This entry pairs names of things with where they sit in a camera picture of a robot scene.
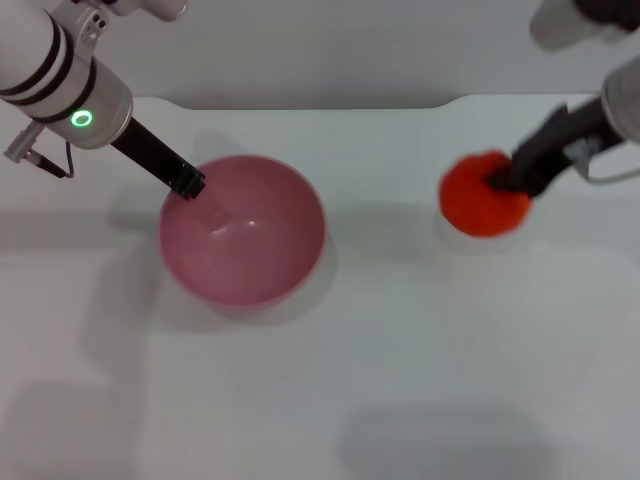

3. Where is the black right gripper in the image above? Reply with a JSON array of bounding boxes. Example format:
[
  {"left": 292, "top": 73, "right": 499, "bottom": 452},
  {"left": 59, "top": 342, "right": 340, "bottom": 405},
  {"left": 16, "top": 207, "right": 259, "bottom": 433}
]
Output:
[{"left": 486, "top": 97, "right": 609, "bottom": 199}]

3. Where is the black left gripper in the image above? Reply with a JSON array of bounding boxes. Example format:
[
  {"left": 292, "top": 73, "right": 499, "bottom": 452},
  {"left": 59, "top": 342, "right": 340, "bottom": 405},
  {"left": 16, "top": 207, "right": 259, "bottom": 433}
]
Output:
[{"left": 109, "top": 116, "right": 208, "bottom": 202}]

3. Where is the orange fruit with stem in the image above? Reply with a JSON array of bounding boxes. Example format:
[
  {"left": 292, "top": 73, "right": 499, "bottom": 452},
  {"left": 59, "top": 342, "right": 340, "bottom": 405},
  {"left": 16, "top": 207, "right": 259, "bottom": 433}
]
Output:
[{"left": 438, "top": 149, "right": 532, "bottom": 239}]

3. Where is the pink plastic bowl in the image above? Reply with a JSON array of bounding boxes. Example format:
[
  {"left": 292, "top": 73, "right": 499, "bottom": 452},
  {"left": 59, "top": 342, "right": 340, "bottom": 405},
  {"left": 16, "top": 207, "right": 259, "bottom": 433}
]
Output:
[{"left": 158, "top": 154, "right": 328, "bottom": 309}]

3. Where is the right arm cable with plug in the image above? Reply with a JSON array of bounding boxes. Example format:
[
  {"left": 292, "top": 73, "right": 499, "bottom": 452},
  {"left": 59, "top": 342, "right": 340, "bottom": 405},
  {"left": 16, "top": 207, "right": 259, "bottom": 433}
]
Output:
[{"left": 568, "top": 134, "right": 640, "bottom": 184}]

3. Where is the arm cable with plug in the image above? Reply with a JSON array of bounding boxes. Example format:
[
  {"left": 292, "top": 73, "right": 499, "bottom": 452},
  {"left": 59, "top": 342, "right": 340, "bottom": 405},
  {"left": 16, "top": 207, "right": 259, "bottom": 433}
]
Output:
[
  {"left": 3, "top": 121, "right": 77, "bottom": 180},
  {"left": 568, "top": 134, "right": 640, "bottom": 184}
]

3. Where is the left arm cable with plug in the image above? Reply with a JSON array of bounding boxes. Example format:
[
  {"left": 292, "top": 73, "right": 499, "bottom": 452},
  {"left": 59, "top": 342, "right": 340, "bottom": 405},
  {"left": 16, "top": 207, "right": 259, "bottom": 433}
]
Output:
[{"left": 3, "top": 121, "right": 77, "bottom": 180}]

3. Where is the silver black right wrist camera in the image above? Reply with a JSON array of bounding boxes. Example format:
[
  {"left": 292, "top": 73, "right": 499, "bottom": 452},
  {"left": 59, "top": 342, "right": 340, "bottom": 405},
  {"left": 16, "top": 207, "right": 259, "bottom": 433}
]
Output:
[{"left": 529, "top": 0, "right": 640, "bottom": 50}]

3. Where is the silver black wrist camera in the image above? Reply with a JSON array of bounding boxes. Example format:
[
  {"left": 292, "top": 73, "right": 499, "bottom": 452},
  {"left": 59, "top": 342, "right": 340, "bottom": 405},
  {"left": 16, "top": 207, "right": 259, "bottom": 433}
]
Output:
[
  {"left": 529, "top": 0, "right": 640, "bottom": 50},
  {"left": 105, "top": 0, "right": 192, "bottom": 23}
]

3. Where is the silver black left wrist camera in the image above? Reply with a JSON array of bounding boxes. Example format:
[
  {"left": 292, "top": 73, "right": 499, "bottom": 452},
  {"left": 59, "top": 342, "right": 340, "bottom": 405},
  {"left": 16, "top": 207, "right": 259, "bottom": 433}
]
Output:
[{"left": 105, "top": 0, "right": 192, "bottom": 23}]

